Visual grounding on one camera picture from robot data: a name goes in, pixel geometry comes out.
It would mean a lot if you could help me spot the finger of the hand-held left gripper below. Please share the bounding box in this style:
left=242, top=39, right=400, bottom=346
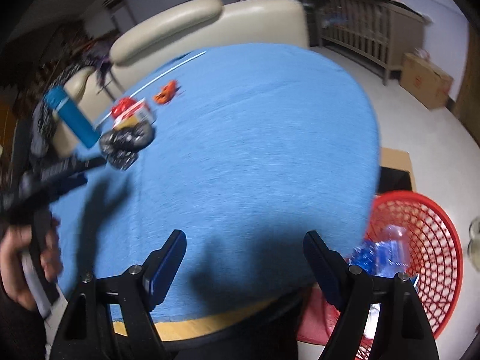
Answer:
left=37, top=175, right=88, bottom=204
left=20, top=157, right=108, bottom=196

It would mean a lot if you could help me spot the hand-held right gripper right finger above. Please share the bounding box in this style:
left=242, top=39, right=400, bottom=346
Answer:
left=303, top=230, right=440, bottom=360

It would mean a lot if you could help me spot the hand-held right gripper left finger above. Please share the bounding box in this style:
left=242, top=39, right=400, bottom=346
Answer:
left=50, top=229, right=187, bottom=360

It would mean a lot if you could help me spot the blue and silver foil packet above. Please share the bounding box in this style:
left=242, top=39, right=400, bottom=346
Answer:
left=344, top=224, right=412, bottom=279

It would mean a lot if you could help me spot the black plastic bag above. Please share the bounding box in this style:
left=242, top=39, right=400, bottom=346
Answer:
left=98, top=122, right=157, bottom=172

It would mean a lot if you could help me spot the red plastic bag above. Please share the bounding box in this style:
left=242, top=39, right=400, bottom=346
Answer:
left=110, top=97, right=138, bottom=119

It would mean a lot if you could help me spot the red and white medicine box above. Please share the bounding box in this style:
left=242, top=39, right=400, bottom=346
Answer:
left=112, top=98, right=155, bottom=130

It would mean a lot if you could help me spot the red plastic basket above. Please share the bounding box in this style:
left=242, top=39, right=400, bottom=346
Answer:
left=350, top=190, right=464, bottom=360

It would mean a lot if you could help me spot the orange snack wrapper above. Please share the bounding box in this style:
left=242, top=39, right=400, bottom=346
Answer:
left=152, top=79, right=184, bottom=107

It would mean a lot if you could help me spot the person's left forearm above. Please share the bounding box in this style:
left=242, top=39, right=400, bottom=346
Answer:
left=0, top=284, right=50, bottom=360

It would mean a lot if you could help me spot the person's left hand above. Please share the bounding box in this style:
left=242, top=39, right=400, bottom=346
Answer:
left=0, top=217, right=64, bottom=311

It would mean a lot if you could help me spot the blue bottle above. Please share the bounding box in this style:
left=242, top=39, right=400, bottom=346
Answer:
left=43, top=85, right=102, bottom=150

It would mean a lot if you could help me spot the round wooden table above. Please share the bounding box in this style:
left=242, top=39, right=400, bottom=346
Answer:
left=111, top=292, right=305, bottom=346

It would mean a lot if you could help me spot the dark cloth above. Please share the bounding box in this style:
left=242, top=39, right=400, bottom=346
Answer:
left=45, top=289, right=313, bottom=360

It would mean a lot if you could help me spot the flat brown cardboard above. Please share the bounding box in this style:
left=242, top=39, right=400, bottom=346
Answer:
left=378, top=148, right=418, bottom=196

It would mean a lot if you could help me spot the blue tablecloth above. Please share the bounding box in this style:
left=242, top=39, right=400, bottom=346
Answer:
left=49, top=43, right=383, bottom=325

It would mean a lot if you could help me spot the thin white tube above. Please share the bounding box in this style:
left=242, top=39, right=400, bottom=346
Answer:
left=95, top=50, right=206, bottom=125

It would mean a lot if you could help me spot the brown cardboard box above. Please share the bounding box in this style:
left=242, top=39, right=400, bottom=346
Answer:
left=399, top=52, right=455, bottom=110

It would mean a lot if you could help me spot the wooden door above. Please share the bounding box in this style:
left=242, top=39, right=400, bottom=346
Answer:
left=451, top=22, right=480, bottom=140

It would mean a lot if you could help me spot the cream leather sofa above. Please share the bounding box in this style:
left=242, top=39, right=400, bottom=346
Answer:
left=49, top=0, right=310, bottom=158

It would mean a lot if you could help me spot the wooden baby crib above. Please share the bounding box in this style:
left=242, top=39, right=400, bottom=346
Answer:
left=300, top=0, right=427, bottom=86

